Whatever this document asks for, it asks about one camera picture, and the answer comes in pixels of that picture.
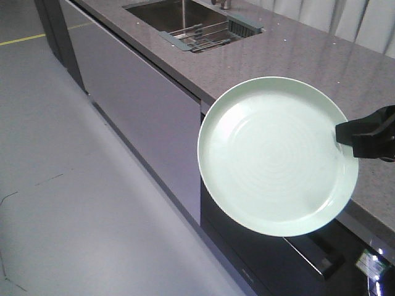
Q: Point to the grey kitchen counter cabinet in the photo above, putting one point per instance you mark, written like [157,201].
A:
[155,93]

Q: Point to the grey sink drying rack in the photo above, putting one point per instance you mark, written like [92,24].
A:
[200,37]

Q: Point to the light green round plate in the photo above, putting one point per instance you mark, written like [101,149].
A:
[269,158]

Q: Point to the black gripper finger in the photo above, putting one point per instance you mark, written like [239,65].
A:
[372,126]
[378,145]

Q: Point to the black built-in oven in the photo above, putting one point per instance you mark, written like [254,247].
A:
[352,255]

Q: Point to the stainless steel faucet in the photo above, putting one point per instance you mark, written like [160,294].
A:
[223,3]

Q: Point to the dark grey tall cabinet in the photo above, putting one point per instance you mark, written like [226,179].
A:
[57,35]

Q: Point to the white pleated curtain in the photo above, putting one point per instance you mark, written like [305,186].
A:
[367,23]

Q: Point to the stainless steel sink basin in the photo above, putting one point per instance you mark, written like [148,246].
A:
[161,15]

